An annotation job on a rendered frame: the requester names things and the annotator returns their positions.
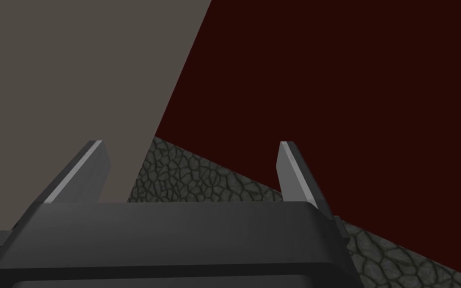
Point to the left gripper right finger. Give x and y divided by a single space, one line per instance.
294 176

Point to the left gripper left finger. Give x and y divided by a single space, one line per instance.
81 176

